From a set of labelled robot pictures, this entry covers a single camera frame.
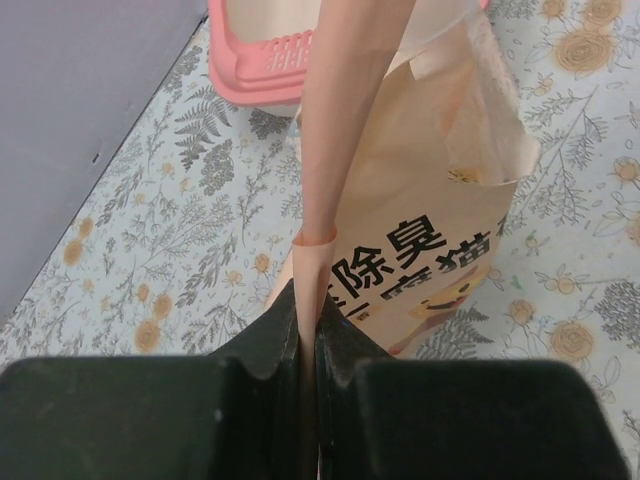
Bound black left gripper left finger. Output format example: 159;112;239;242
1;287;299;479

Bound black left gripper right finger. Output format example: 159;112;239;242
315;300;630;480

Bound peach cat litter bag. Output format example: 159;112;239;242
276;1;540;479

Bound beige litter pellets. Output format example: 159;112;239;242
447;168;486;185

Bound pink cat litter box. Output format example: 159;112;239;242
207;0;491;119

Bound floral patterned table mat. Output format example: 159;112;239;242
1;1;639;449

